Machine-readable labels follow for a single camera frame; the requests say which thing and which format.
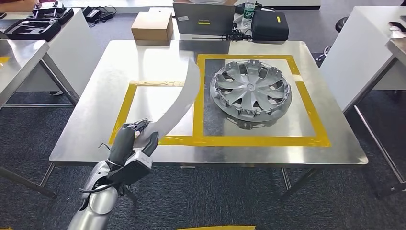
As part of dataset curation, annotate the black round stool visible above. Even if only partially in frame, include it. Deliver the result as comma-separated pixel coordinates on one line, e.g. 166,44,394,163
317,16,350,61

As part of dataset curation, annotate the dark grey laptop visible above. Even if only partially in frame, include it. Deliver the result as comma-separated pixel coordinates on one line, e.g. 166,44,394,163
172,2,236,36

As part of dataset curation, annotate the black power adapter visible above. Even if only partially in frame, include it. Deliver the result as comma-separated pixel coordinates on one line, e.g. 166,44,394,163
81,5,117,23

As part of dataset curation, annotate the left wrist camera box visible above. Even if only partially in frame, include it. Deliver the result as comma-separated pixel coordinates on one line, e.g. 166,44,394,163
106,150,154,188

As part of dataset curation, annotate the black cable bundle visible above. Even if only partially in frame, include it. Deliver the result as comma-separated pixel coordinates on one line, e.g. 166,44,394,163
192,28,253,43

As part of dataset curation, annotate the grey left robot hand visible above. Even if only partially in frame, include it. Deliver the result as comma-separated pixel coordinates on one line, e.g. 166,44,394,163
108,119,159,167

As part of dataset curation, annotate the silver wheel hubcap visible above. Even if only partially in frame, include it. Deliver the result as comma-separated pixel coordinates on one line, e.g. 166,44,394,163
209,59,293,125

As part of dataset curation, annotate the clear water bottle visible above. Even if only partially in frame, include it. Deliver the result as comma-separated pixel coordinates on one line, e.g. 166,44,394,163
241,1,256,29

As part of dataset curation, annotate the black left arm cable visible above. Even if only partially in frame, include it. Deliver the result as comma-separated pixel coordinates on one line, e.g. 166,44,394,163
78,180,119,194

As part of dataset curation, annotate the white curved plastic part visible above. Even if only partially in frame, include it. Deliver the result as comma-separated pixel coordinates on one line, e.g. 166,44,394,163
133,58,202,149

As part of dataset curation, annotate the cardboard box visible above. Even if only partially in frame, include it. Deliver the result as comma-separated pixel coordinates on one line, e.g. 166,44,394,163
131,11,174,42

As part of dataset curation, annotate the open black tool case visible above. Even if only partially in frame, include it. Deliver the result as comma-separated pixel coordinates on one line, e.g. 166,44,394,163
27,5,75,26
3,18,62,42

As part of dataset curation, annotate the black zip case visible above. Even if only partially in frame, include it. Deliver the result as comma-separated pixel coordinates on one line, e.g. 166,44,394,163
251,9,290,42

